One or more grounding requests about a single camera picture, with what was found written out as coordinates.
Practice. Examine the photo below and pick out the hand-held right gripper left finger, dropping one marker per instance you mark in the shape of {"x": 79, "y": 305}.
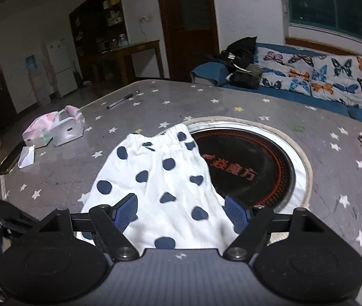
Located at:
{"x": 126, "y": 211}

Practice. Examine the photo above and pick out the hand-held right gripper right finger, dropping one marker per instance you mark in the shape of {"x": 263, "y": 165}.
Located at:
{"x": 236, "y": 213}

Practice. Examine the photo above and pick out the white polka dot shorts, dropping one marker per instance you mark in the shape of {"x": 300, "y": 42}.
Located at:
{"x": 165, "y": 185}

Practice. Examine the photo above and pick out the round black induction cooker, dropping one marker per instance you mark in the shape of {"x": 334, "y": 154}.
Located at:
{"x": 248, "y": 165}

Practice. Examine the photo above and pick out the grey star-print tablecloth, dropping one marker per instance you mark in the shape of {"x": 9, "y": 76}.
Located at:
{"x": 327, "y": 172}

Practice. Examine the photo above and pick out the black pen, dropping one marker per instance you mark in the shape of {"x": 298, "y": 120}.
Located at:
{"x": 123, "y": 99}

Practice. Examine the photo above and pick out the white crumpled paper packet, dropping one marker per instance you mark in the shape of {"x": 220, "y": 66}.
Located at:
{"x": 26, "y": 157}

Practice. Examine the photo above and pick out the pink pastel gift bag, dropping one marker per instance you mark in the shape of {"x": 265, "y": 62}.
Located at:
{"x": 39, "y": 130}

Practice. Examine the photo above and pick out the black smartphone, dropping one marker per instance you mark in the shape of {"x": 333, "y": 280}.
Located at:
{"x": 10, "y": 159}

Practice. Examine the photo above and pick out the dark olive bag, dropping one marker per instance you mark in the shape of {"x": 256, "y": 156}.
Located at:
{"x": 246, "y": 76}

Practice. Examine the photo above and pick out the blue sofa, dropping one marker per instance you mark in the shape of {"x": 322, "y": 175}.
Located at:
{"x": 296, "y": 83}

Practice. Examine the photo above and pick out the wooden side table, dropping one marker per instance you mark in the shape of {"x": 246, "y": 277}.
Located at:
{"x": 126, "y": 59}

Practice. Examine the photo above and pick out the white refrigerator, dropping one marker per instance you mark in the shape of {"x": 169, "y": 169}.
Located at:
{"x": 60, "y": 68}

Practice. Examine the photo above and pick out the black bag on sofa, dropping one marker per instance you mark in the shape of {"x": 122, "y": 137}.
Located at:
{"x": 237, "y": 54}

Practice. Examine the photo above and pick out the water dispenser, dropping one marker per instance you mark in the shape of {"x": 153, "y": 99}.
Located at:
{"x": 35, "y": 79}

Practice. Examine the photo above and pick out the butterfly print cushion cover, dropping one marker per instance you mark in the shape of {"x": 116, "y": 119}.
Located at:
{"x": 311, "y": 71}

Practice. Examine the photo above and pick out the dark wooden shelf cabinet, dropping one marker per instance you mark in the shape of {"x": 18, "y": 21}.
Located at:
{"x": 99, "y": 22}

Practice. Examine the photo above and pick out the brown wooden door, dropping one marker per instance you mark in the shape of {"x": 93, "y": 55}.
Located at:
{"x": 187, "y": 22}

